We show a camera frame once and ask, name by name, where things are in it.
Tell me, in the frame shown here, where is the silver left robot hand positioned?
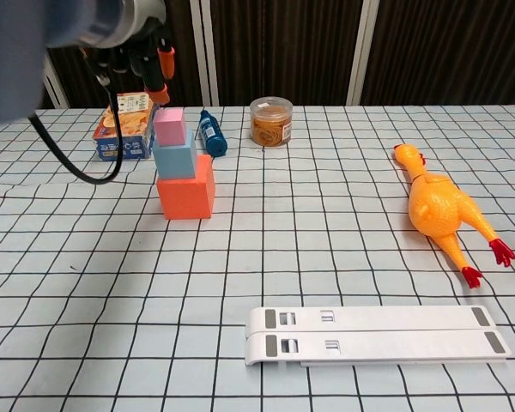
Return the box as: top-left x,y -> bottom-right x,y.
88,21 -> 176,106

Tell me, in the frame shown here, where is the small pink foam cube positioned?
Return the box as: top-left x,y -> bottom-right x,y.
153,107 -> 187,147

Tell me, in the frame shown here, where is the light blue foam cube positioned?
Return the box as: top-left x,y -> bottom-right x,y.
152,130 -> 197,180

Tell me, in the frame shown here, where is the orange and blue cookie box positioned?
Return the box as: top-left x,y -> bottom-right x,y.
92,90 -> 162,162

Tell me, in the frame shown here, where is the dark blue spray bottle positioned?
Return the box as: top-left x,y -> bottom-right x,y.
198,108 -> 229,157

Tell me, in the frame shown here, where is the dark pleated curtain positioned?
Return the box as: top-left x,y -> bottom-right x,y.
42,0 -> 515,109

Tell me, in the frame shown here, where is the clear jar of rubber bands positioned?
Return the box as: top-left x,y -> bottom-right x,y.
249,97 -> 294,148

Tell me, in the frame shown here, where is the large orange foam cube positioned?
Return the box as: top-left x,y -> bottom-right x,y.
155,154 -> 216,221

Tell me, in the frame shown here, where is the light blue checkered tablecloth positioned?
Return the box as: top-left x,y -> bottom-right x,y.
0,102 -> 515,412

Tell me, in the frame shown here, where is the yellow rubber chicken toy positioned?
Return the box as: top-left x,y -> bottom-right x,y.
392,143 -> 515,289

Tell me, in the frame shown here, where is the white folding laptop stand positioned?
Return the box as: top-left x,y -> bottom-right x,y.
244,305 -> 512,368

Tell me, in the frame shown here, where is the white frame post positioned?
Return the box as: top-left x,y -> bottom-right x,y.
346,0 -> 379,106
40,55 -> 71,109
189,0 -> 221,107

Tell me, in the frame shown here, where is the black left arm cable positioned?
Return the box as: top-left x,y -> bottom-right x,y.
27,64 -> 125,186

